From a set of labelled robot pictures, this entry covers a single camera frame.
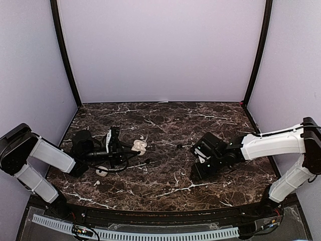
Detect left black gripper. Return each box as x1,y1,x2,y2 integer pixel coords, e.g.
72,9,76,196
83,140,137,169

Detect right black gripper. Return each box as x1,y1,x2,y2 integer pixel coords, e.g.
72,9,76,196
191,153,226,182

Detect white charging case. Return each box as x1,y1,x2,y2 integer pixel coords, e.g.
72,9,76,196
96,166,108,177
131,140,147,156

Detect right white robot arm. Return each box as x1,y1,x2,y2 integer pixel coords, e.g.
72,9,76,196
191,117,320,218

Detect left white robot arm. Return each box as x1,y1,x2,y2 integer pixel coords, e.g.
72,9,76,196
1,123,144,219

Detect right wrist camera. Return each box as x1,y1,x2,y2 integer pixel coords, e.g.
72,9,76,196
191,147,211,163

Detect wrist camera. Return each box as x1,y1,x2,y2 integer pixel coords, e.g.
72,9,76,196
105,126,120,154
191,147,211,163

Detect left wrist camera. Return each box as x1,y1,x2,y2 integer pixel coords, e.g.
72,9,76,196
105,126,120,154

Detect white slotted cable duct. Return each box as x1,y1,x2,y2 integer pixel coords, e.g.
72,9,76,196
31,214,239,240

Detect black front rail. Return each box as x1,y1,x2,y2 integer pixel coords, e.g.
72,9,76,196
67,203,261,224

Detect left black frame post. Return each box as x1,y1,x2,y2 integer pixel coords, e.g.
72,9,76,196
50,0,82,108

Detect black frame post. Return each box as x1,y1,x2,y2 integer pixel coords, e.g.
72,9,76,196
242,0,273,108
50,0,82,108

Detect right black frame post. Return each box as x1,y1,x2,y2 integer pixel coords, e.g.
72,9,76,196
242,0,273,108

